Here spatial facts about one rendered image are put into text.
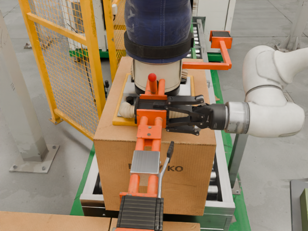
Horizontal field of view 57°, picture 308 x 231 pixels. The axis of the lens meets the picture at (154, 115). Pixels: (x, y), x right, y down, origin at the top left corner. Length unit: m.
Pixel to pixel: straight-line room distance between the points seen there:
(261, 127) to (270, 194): 1.48
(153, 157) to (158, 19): 0.40
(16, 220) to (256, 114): 1.13
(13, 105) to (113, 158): 1.23
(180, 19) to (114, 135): 0.42
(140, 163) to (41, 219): 0.87
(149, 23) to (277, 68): 0.38
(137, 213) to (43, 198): 1.69
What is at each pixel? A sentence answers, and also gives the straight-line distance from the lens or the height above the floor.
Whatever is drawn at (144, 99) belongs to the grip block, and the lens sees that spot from 0.83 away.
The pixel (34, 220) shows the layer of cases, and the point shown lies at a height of 0.54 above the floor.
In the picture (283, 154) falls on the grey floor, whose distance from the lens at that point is 2.57.
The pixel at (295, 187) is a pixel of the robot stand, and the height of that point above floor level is 0.75.
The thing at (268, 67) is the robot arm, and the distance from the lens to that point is 0.86.
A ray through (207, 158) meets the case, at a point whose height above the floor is 1.00.
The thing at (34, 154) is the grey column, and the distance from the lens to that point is 2.38.
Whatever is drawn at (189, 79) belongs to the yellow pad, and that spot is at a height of 1.09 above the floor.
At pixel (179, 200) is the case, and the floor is 0.77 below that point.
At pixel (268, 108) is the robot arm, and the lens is 0.80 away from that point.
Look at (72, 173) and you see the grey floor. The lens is 2.29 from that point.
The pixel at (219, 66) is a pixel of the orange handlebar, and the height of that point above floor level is 1.20.
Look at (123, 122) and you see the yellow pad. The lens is 0.96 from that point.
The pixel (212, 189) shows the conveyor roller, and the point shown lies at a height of 0.55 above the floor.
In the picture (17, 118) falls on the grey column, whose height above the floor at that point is 0.46.
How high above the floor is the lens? 1.70
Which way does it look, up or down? 39 degrees down
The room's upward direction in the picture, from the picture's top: straight up
